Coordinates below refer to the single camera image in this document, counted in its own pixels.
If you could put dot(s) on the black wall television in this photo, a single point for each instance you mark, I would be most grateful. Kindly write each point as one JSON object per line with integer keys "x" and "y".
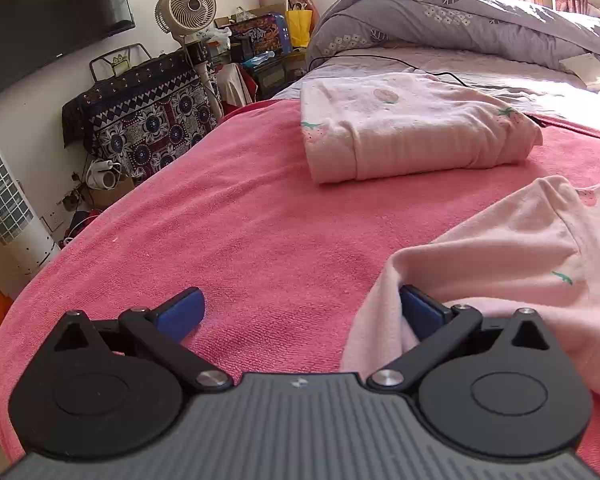
{"x": 45, "y": 15}

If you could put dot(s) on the yellow paper bag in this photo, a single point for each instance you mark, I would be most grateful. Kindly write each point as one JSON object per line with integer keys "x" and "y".
{"x": 298, "y": 25}

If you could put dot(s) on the dark patterned cover cloth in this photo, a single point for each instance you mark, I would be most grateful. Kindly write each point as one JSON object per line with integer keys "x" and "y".
{"x": 140, "y": 110}

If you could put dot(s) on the white tower fan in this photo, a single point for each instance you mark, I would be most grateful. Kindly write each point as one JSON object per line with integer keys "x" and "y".
{"x": 5, "y": 200}

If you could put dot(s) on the white wall socket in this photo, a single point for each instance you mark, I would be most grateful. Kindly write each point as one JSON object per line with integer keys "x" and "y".
{"x": 53, "y": 221}

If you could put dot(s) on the beige round fan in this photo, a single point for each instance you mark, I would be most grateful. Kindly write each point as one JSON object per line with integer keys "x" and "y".
{"x": 187, "y": 7}

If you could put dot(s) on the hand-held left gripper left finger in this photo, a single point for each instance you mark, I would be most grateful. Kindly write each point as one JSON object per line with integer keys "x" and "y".
{"x": 182, "y": 309}

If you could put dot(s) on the grey floral quilt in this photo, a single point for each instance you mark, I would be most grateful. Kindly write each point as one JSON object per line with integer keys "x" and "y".
{"x": 430, "y": 15}

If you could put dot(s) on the pink terry blanket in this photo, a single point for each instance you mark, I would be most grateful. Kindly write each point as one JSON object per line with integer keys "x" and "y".
{"x": 205, "y": 210}

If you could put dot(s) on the folded pink strawberry pants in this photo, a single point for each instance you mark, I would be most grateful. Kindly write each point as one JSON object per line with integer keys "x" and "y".
{"x": 410, "y": 130}

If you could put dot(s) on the white hair dryer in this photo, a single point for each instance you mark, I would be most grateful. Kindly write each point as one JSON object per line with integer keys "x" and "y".
{"x": 102, "y": 174}

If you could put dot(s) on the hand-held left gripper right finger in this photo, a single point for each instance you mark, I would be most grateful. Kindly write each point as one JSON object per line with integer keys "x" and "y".
{"x": 420, "y": 310}

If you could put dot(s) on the colourful printed box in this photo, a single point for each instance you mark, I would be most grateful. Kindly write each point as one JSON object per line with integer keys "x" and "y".
{"x": 257, "y": 32}

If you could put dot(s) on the pink strawberry print shirt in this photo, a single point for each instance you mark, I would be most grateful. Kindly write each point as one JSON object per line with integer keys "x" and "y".
{"x": 505, "y": 260}

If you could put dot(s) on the white paper sheet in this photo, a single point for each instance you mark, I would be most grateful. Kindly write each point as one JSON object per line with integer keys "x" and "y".
{"x": 587, "y": 70}

